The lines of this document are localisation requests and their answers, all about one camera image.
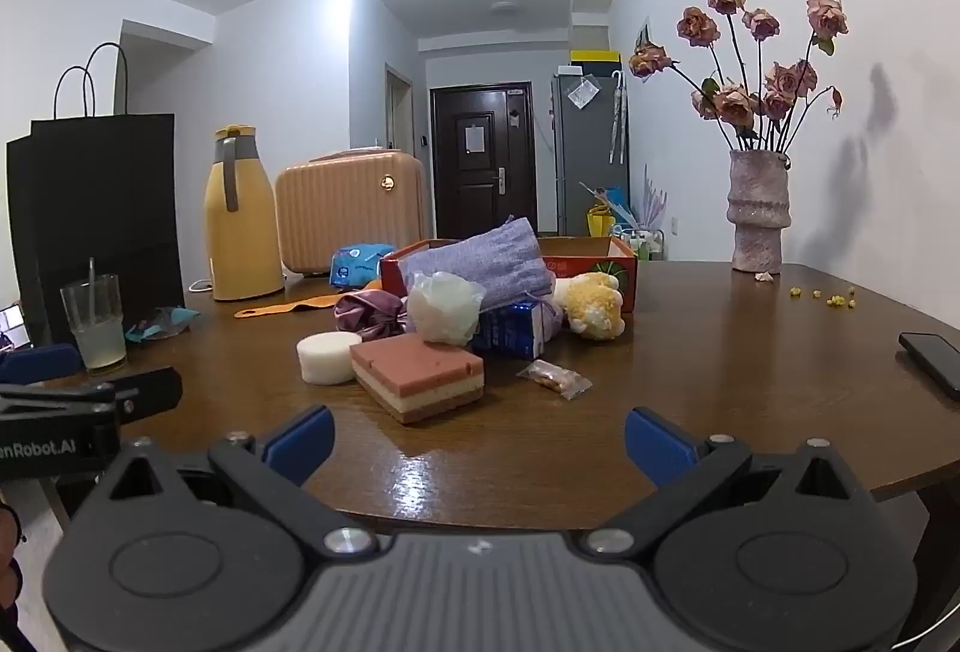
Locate orange strap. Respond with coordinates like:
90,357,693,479
234,280,383,321

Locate white round sponge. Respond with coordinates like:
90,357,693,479
297,331,363,387

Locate red cardboard box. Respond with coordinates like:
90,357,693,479
379,237,638,315

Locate dried pink roses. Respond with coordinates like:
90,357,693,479
628,0,851,156

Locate pink layered sponge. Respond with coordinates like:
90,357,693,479
350,332,486,426

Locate yellow thermos jug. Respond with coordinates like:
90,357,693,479
204,125,287,303

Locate scattered yellow flower bits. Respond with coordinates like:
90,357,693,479
787,286,858,309

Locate purple satin scrunchie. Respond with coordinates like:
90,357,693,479
334,289,413,342

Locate black paper bag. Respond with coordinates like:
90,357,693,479
6,43,186,347

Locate peach hard-shell suitcase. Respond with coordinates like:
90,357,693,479
274,149,429,277

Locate lavender ribbed towel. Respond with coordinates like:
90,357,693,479
401,217,557,315

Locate white folded umbrella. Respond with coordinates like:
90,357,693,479
608,70,628,166

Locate clear snack packet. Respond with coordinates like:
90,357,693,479
517,359,593,402

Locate pink ceramic vase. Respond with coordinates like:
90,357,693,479
725,149,793,275

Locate blue tissue pack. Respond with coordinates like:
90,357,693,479
471,301,552,359

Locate blue crumpled wrapper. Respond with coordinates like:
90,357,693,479
124,306,200,345

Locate blue wet wipes pack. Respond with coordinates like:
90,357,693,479
329,243,397,288

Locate person's left hand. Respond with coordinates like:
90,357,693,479
0,503,22,623

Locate yellow plush toy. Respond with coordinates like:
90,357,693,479
553,272,626,342

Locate small photo frame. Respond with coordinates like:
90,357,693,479
0,302,32,350

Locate dark entrance door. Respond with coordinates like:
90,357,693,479
430,82,538,241

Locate white mesh bath puff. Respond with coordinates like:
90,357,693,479
407,271,485,347

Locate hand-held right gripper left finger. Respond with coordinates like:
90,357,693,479
90,406,380,559

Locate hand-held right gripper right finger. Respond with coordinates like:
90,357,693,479
581,406,878,559

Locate grey refrigerator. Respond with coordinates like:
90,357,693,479
550,68,632,239

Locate purple dried grass bunch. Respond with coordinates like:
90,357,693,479
636,164,669,230

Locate rack of bottles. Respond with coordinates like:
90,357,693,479
615,227,665,262

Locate drinking glass with straw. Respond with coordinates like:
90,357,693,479
60,258,128,376

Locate black smartphone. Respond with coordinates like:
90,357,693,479
898,331,960,402

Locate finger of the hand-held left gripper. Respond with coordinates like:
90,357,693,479
111,365,184,429
0,343,115,414

